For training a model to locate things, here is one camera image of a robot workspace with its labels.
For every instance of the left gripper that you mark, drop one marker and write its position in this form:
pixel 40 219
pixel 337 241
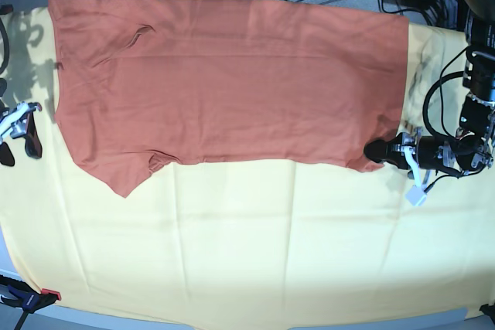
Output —
pixel 428 152

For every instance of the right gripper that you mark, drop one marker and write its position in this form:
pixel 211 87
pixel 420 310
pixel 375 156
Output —
pixel 18 122

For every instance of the terracotta orange T-shirt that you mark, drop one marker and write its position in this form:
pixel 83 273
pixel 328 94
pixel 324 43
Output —
pixel 147 83

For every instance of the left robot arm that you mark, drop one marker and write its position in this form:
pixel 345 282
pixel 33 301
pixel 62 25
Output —
pixel 470 150

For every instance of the pale yellow table cloth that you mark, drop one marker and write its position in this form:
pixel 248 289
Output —
pixel 248 245

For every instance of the black clamp right corner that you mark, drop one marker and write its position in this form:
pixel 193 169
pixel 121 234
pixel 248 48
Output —
pixel 488 310

